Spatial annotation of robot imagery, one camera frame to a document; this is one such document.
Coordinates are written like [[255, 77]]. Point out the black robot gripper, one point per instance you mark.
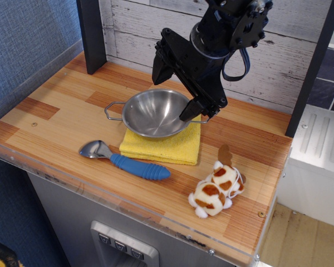
[[200, 74]]

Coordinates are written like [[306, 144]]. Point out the brown spotted plush animal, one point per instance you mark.
[[215, 193]]

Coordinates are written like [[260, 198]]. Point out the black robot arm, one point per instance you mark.
[[229, 26]]

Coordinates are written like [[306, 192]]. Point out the yellow folded cloth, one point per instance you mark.
[[182, 148]]

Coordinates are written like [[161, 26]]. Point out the white ribbed appliance top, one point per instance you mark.
[[313, 142]]

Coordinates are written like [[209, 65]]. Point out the grey dispenser button panel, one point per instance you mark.
[[115, 248]]

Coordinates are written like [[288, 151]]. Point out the clear acrylic edge guard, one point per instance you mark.
[[233, 236]]

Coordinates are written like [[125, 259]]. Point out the yellow black object bottom left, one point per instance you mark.
[[8, 258]]

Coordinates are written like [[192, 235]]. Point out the steel bowl with handles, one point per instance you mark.
[[154, 113]]

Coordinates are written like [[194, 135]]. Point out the blue handled metal scoop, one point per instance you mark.
[[98, 149]]

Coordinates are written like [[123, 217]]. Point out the left dark upright post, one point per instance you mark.
[[92, 34]]

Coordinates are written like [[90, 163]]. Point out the dark upright post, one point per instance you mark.
[[92, 34], [315, 64]]

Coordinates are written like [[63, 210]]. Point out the right dark upright post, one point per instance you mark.
[[315, 64]]

